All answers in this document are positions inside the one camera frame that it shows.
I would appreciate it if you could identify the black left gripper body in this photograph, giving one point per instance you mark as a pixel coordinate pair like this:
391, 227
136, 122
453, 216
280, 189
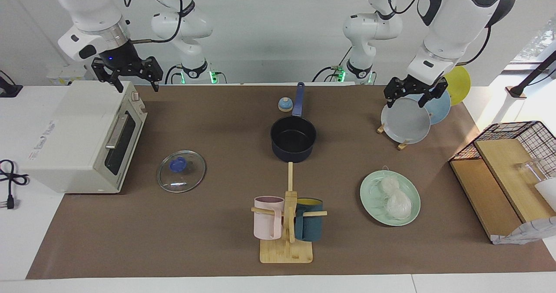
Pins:
412, 87

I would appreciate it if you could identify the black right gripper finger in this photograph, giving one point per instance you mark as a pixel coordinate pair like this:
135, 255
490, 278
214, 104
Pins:
155, 84
117, 84

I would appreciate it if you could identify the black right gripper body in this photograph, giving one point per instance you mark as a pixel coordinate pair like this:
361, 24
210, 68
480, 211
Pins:
128, 69

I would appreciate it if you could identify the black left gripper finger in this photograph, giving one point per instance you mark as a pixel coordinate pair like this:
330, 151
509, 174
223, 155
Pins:
390, 101
424, 100

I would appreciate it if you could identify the glass lid with blue knob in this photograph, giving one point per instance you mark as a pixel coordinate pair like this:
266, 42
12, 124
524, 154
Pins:
181, 171

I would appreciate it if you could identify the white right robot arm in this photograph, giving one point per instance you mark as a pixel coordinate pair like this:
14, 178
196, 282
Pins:
91, 6

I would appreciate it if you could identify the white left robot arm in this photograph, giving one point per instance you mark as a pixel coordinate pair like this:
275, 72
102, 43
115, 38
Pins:
460, 19

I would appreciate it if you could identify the light blue plate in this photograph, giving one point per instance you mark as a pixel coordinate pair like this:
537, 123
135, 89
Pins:
439, 108

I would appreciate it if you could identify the grey plate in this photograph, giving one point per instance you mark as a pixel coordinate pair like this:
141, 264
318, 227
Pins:
404, 121

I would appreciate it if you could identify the yellow plate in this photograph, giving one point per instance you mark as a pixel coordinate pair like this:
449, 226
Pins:
459, 84

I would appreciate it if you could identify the wooden plate rack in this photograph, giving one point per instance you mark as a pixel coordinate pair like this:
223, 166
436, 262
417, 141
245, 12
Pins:
402, 146

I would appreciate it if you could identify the light green plate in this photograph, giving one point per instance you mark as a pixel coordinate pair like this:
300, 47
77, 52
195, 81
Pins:
369, 197

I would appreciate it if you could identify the beige toaster oven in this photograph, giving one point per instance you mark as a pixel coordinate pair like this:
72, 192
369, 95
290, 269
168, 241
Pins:
74, 141

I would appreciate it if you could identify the small blue round jar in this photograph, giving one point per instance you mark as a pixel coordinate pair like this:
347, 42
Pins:
285, 105

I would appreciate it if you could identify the clear glass cup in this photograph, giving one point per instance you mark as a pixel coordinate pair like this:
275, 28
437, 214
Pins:
531, 171

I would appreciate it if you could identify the dark teal mug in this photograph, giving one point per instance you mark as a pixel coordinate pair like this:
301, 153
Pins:
309, 225

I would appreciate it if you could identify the white container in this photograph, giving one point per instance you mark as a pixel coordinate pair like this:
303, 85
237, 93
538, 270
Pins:
548, 193

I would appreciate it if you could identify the brown table mat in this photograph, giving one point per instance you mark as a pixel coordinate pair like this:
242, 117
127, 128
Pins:
217, 232

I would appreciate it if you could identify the marbled grey cloth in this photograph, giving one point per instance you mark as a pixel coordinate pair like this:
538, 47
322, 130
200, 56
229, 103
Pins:
527, 232

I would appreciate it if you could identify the pink mug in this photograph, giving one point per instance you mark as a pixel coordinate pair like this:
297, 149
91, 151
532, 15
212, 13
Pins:
267, 219

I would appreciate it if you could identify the wooden mug tree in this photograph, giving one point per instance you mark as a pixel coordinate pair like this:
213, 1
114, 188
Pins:
286, 251

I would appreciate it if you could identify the black clamp mount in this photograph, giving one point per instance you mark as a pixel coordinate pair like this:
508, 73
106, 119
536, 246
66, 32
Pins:
9, 89

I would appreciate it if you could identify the black camera stand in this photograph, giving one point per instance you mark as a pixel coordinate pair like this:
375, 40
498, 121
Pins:
536, 71

